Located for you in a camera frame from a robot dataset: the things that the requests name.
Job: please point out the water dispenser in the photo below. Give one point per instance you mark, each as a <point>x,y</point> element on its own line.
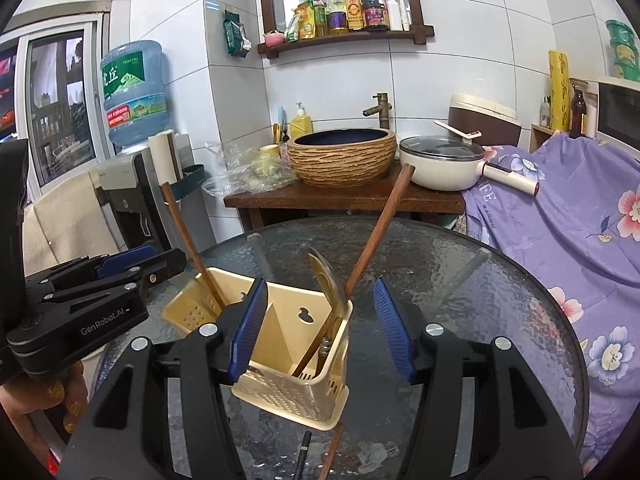
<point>130,200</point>

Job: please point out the green yellow bottle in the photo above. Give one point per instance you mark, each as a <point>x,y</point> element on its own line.
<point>320,20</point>

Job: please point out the sliding glass door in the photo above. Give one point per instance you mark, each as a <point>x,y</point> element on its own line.
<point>60,105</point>

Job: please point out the dark soy sauce bottle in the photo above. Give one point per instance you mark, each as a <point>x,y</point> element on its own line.
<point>375,7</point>

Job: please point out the blue water jug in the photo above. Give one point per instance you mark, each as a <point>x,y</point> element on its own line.
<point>134,95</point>

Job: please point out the cream plastic utensil holder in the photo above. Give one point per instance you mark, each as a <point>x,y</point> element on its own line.
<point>300,395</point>

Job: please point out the bronze faucet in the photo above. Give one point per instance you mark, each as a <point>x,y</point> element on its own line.
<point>382,110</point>

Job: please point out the white pot with glass lid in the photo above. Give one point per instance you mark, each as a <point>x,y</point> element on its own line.
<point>440,170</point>

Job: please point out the black chopstick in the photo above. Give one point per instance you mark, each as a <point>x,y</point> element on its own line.
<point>302,457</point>

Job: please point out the wooden chopstick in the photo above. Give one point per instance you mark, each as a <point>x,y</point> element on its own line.
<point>380,230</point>
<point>331,452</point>
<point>192,245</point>

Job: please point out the purple floral cloth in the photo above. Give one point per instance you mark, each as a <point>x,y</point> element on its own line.
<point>575,260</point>

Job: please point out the white microwave oven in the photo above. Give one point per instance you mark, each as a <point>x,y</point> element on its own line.
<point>620,115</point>

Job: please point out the yellow soap pump bottle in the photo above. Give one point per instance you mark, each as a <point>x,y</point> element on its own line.
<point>301,125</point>

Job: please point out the orange label sauce bottle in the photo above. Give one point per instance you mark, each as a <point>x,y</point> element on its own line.
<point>354,12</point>

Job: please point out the dark wooden mirror shelf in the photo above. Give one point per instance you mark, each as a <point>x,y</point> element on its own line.
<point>345,39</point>

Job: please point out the teal wall holder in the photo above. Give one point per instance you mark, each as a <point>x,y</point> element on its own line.
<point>192,177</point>

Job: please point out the yellow wrap roll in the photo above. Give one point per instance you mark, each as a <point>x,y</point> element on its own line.
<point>559,90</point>

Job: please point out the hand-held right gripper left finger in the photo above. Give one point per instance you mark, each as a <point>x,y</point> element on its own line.
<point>247,325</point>

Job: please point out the person's left hand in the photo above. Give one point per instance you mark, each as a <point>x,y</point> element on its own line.
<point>30,400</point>

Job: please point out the white squeeze bottle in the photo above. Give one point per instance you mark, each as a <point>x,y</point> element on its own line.
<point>395,12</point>
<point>406,17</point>

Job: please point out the yellow seasoning packet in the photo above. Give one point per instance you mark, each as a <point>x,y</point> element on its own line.
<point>301,25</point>

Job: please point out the clear plastic bags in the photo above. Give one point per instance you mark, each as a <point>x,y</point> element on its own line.
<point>240,175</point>

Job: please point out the pink small bowl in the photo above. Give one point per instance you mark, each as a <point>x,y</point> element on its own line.
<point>274,39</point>

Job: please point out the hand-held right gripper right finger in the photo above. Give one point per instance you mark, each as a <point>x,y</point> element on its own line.
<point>392,330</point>

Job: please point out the woven pattern sink basin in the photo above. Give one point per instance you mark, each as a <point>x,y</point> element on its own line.
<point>340,160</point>

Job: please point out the cooking oil bottle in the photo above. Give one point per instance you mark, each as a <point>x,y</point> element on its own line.
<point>336,15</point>

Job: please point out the small clear bottle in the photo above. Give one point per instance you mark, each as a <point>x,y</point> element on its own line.
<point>545,115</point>

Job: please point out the brown white rice cooker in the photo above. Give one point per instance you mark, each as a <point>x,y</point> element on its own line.
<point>495,125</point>

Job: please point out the brown glass bottle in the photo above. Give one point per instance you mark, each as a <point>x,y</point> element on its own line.
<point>578,115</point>

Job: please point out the beige cloth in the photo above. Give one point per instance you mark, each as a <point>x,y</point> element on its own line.
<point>65,230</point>

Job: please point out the green hanging packet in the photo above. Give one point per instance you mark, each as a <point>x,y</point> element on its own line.
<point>235,35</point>

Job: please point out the yellow cup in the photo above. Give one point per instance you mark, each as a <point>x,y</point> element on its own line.
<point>269,152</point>

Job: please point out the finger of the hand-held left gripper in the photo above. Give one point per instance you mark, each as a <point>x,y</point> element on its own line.
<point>125,260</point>
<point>160,265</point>

